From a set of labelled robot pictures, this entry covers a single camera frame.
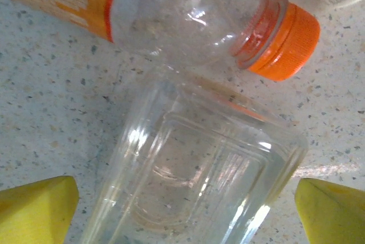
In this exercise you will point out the clear bottle orange cap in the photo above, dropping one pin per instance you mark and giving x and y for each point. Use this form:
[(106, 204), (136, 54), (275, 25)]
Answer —
[(182, 13)]

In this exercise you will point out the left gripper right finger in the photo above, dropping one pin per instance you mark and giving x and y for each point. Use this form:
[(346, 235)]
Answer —
[(336, 218)]

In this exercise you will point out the clear square bottle green cap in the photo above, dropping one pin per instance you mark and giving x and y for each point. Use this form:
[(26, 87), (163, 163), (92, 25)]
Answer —
[(194, 164)]

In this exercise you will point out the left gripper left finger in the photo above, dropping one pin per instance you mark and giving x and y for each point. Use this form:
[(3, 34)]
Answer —
[(31, 215)]

